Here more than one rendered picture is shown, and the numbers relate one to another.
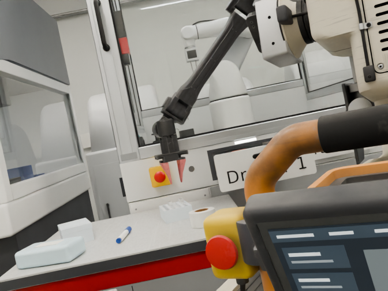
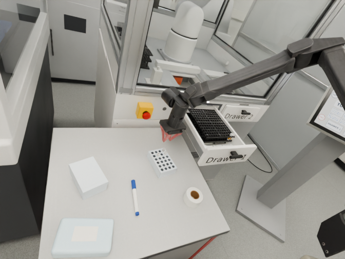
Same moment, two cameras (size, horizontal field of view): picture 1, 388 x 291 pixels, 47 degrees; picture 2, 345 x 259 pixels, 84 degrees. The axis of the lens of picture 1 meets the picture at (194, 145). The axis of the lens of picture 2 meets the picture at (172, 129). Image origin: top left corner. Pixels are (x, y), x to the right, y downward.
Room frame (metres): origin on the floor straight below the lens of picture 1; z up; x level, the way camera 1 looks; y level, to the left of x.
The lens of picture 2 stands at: (0.90, 0.43, 1.42)
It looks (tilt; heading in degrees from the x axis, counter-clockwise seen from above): 38 degrees down; 327
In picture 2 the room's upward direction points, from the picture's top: 22 degrees clockwise
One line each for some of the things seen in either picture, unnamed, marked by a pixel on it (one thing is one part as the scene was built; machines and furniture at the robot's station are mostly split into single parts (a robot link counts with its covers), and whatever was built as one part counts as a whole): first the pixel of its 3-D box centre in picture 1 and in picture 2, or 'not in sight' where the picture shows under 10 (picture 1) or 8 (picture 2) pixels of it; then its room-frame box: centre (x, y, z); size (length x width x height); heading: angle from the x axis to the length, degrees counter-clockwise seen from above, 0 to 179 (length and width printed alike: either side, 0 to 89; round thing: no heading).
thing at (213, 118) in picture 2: not in sight; (208, 126); (1.53, -0.19, 0.87); 0.22 x 0.18 x 0.06; 1
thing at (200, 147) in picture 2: not in sight; (207, 126); (1.54, -0.19, 0.86); 0.40 x 0.26 x 0.06; 1
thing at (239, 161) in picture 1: (265, 164); (228, 154); (1.33, -0.19, 0.87); 0.29 x 0.02 x 0.11; 91
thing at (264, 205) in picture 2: not in sight; (298, 174); (1.36, -1.18, 0.51); 0.50 x 0.45 x 1.02; 131
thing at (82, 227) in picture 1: (75, 231); (88, 177); (1.33, 0.40, 0.79); 0.13 x 0.09 x 0.05; 21
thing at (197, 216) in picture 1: (202, 217); (192, 197); (1.20, 0.01, 0.78); 0.07 x 0.07 x 0.04
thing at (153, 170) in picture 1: (160, 175); (144, 111); (1.62, 0.14, 0.88); 0.07 x 0.05 x 0.07; 91
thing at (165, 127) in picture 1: (165, 128); (179, 107); (1.44, 0.08, 1.04); 0.07 x 0.06 x 0.07; 15
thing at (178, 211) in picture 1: (175, 211); (161, 162); (1.38, 0.10, 0.78); 0.12 x 0.08 x 0.04; 11
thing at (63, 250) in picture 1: (51, 252); (84, 236); (1.13, 0.41, 0.78); 0.15 x 0.10 x 0.04; 78
